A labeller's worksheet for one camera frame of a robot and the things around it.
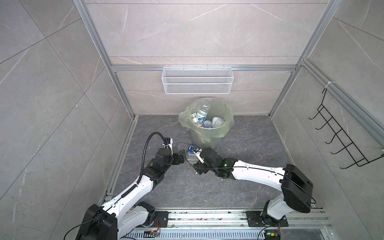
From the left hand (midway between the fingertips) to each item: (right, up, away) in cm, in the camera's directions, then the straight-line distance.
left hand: (176, 147), depth 83 cm
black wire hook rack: (+77, -1, -25) cm, 80 cm away
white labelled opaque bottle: (+24, +15, +6) cm, 29 cm away
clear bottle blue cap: (+18, +14, +7) cm, 24 cm away
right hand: (+13, -6, +1) cm, 15 cm away
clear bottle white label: (+15, +20, +10) cm, 27 cm away
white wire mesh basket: (+10, +44, +17) cm, 48 cm away
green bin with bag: (+16, +6, +6) cm, 18 cm away
